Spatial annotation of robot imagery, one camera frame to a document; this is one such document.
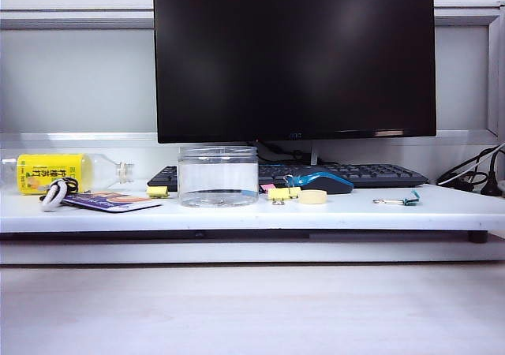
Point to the pink binder clip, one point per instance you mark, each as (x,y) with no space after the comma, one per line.
(266,186)

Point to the blue binder clip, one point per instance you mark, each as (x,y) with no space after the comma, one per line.
(248,193)

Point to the clear plastic jar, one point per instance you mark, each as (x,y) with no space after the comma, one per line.
(217,173)

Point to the cream masking tape roll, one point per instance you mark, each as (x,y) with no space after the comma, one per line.
(311,196)

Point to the blue and black mouse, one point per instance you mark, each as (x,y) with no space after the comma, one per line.
(327,184)

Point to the white desk riser board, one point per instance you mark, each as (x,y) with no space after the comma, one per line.
(355,215)

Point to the black computer monitor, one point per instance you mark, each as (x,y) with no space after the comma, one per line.
(292,55)

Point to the black computer keyboard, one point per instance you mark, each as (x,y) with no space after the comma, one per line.
(375,173)

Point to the purple orange card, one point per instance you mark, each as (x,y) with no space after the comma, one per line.
(118,204)

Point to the teal binder clip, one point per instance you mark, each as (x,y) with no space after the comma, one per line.
(412,201)

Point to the yellow label plastic bottle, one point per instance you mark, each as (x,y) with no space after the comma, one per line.
(51,165)

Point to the black power plug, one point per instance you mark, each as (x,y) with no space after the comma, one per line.
(491,187)

